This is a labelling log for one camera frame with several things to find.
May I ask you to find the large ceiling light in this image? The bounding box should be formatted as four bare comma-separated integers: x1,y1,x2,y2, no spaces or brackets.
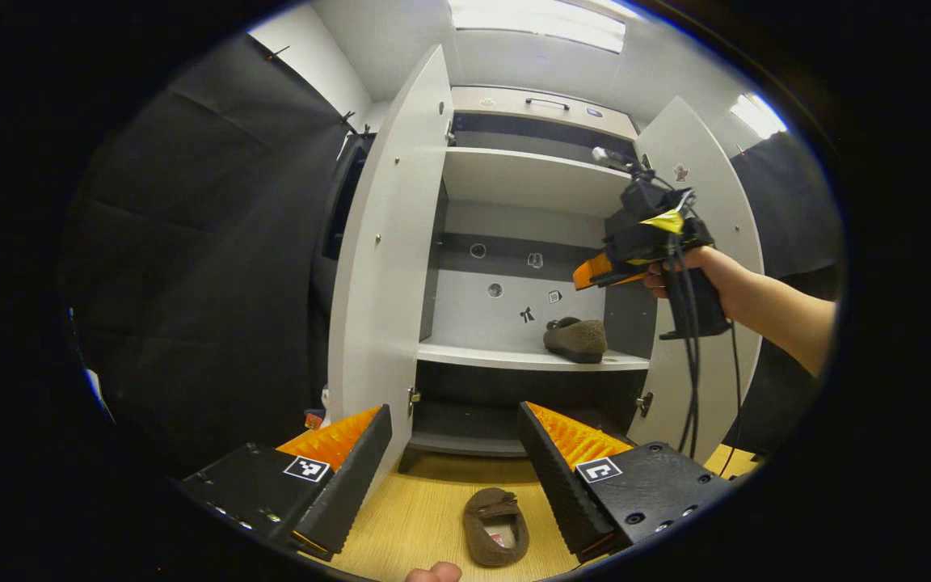
448,0,628,54

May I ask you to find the dark flat panel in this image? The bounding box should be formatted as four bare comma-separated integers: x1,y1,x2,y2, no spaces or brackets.
312,133,373,316

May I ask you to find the thin black cable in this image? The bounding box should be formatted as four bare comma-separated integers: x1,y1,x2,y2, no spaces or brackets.
716,322,745,479

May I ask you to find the thick black cable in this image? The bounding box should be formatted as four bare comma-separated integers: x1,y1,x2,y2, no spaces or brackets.
659,242,702,462

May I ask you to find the grey shoe cabinet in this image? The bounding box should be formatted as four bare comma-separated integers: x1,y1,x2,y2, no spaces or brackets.
413,85,660,474

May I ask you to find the black backdrop cloth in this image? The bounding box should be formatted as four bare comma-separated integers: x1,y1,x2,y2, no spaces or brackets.
61,32,373,478
724,129,846,458

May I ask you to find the grey shoe cabinet door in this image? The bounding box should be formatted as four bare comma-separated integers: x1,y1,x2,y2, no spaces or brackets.
627,95,764,466
326,44,454,494

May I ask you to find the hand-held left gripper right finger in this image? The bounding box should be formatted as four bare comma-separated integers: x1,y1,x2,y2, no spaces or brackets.
516,400,737,564

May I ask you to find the small ceiling light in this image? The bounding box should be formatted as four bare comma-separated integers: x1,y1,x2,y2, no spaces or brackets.
730,93,788,140

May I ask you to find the grey cabinet drawer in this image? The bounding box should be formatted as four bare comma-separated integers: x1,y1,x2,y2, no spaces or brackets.
451,85,640,140

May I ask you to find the brown fuzzy shoe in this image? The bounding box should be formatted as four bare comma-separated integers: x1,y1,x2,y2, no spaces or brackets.
544,317,608,364
463,487,530,567

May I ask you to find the small orange object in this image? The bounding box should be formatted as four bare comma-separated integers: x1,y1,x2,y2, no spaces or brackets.
304,388,331,431

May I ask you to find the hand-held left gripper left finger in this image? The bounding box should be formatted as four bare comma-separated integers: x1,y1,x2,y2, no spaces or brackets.
179,404,394,563

